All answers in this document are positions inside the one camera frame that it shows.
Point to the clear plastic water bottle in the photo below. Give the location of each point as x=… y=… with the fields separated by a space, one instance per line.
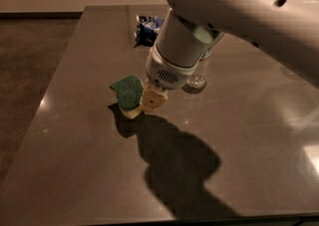
x=197 y=81

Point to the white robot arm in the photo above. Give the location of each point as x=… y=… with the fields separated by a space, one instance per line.
x=286 y=30

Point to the green and yellow sponge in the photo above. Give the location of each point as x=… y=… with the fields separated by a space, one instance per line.
x=128 y=92

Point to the blue chip bag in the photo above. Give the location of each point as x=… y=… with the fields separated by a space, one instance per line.
x=147 y=30

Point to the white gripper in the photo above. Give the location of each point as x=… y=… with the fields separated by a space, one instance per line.
x=163 y=73

